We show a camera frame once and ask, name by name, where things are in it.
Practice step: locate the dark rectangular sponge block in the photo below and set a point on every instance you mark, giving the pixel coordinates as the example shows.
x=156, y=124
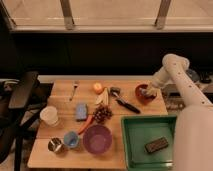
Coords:
x=156, y=145

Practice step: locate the orange carrot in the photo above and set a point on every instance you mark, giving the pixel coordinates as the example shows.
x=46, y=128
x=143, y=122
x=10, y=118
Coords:
x=86, y=124

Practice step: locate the red bowl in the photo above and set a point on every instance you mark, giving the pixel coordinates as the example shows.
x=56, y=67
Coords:
x=141, y=96

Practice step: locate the bunch of dark grapes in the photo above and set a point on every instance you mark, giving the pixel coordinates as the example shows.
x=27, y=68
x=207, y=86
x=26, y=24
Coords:
x=102, y=113

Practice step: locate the small beige towel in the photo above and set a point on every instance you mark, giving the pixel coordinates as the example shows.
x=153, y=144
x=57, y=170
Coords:
x=150, y=91

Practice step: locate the small metal cup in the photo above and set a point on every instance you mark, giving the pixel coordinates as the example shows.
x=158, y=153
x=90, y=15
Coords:
x=55, y=145

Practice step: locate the orange fruit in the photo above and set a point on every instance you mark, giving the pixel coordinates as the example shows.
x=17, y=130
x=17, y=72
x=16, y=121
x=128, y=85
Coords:
x=98, y=88

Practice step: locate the small blue cup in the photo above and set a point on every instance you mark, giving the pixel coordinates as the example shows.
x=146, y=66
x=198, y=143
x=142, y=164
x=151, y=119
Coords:
x=71, y=139

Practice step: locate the white plastic cup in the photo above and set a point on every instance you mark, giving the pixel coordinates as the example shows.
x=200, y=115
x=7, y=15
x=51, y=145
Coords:
x=49, y=115

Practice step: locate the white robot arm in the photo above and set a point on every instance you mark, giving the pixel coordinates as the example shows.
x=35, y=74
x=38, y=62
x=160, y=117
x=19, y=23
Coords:
x=193, y=138

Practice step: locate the blue sponge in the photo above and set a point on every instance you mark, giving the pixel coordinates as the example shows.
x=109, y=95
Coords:
x=81, y=112

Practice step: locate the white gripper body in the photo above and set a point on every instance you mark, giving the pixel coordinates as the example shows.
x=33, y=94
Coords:
x=156, y=81

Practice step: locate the green plastic tray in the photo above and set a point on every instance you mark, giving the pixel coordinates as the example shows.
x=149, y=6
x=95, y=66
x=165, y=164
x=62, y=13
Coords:
x=137, y=132

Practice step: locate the purple bowl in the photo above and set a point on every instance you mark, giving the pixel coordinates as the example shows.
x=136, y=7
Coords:
x=97, y=139

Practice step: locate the yellow banana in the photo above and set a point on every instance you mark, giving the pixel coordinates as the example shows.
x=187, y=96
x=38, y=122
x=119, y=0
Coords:
x=103, y=98

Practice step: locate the silver fork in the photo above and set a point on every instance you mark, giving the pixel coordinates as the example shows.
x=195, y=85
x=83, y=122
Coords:
x=75, y=86

